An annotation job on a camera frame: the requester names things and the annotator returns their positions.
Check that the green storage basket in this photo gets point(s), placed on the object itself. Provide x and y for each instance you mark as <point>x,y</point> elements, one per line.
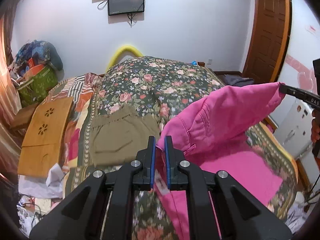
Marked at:
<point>37,87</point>

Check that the olive green folded pants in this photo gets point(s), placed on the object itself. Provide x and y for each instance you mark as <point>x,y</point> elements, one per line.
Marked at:
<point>116,138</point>

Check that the pink pants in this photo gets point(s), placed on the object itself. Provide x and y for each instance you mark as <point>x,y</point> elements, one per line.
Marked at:
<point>211,133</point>

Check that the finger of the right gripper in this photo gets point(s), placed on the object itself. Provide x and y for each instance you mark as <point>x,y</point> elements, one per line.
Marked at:
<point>308,97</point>

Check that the grey clothes on floor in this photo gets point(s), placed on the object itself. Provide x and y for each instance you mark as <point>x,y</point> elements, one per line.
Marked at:
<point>237,81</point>

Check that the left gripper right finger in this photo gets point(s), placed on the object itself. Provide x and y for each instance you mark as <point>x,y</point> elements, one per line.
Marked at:
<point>219,207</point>

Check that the wall mounted black screen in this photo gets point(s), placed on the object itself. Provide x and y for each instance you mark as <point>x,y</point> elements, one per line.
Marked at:
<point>117,7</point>

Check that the wooden lap desk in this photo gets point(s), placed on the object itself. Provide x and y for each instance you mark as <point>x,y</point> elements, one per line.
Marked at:
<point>42,144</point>

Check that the brown wooden door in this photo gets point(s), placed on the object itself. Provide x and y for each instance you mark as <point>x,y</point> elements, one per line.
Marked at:
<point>269,40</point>

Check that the striped patchwork blanket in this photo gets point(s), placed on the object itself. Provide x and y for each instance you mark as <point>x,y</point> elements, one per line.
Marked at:
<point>80,88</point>

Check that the white refrigerator with stickers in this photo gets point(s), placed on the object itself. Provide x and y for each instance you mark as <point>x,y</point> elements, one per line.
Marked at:
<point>294,133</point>

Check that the pile of clothes on basket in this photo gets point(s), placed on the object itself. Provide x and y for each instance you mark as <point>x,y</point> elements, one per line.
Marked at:
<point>41,52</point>

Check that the yellow foam headboard tube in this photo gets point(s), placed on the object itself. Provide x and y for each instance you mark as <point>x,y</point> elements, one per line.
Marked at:
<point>125,49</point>

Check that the pink striped curtain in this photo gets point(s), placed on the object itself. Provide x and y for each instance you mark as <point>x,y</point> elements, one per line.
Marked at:
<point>10,105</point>

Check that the floral bed cover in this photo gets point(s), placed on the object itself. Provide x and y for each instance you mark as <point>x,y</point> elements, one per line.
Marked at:
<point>164,88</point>

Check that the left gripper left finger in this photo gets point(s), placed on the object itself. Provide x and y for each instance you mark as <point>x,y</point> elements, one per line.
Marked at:
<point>101,207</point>

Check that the right hand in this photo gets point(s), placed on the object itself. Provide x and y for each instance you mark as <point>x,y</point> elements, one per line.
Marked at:
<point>315,130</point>

